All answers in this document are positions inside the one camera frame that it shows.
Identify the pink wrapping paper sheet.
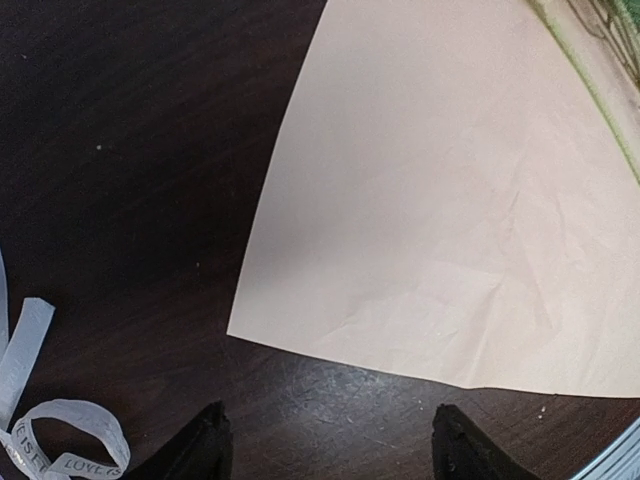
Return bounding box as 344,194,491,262
228,1,639,398

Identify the white printed ribbon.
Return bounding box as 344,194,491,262
0,249,132,480

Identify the peach flower stem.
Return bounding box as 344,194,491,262
528,1,639,177

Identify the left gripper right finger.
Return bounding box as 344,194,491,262
431,404,537,480

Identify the front aluminium rail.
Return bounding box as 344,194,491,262
571,419,640,480

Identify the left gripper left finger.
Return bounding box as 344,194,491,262
122,401,233,480

